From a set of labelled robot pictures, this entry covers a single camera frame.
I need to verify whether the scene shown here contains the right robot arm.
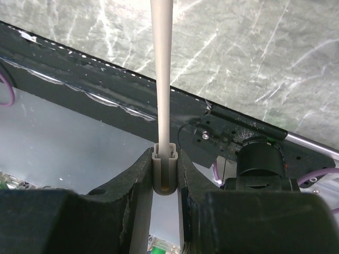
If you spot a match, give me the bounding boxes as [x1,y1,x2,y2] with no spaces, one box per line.
[1,142,338,253]

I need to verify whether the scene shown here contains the grey toothbrush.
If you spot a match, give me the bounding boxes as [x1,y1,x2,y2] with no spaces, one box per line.
[150,1,178,196]

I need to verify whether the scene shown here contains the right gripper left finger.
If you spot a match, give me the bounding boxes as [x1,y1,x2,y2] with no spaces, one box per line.
[1,148,153,253]

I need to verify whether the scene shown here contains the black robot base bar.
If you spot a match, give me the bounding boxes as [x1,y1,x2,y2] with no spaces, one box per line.
[1,22,335,179]

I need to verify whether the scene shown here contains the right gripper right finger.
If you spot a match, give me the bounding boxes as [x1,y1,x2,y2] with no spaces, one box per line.
[177,150,338,253]

